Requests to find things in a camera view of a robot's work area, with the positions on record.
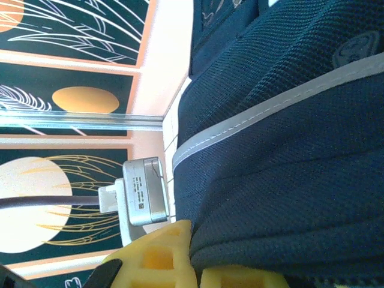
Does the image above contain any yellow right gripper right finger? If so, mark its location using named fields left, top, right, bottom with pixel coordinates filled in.
left=200, top=268, right=290, bottom=288

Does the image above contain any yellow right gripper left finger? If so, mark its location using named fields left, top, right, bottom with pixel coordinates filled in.
left=101, top=220, right=199, bottom=288

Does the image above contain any navy blue backpack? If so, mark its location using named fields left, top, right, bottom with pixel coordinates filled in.
left=172, top=0, right=384, bottom=288

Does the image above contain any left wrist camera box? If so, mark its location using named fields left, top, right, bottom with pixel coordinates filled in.
left=122, top=155, right=169, bottom=227

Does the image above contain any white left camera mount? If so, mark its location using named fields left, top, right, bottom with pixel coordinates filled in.
left=98, top=178, right=145, bottom=245

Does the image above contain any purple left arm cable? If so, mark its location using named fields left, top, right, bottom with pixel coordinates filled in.
left=0, top=194, right=101, bottom=208

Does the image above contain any aluminium corner post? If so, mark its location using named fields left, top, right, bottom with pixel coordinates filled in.
left=0, top=108, right=165, bottom=133

